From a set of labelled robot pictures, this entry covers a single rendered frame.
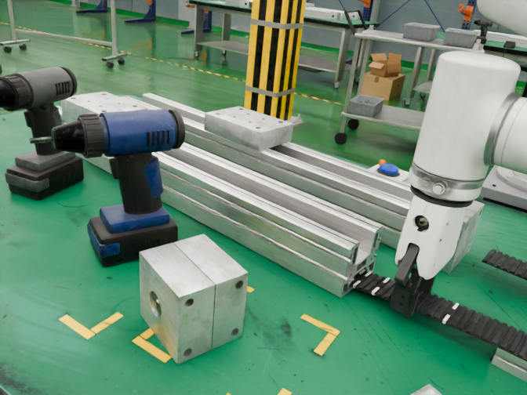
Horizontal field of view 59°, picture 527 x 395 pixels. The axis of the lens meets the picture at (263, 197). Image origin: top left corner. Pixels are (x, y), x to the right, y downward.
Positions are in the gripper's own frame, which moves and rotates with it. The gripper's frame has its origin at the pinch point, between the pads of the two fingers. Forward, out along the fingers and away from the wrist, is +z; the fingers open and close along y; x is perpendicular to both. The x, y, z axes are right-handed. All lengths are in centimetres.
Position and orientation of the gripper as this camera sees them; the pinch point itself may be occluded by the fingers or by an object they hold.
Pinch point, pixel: (412, 291)
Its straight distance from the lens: 68.5
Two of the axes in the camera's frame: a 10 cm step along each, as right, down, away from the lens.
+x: -7.6, -3.4, 5.5
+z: -1.0, 9.0, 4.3
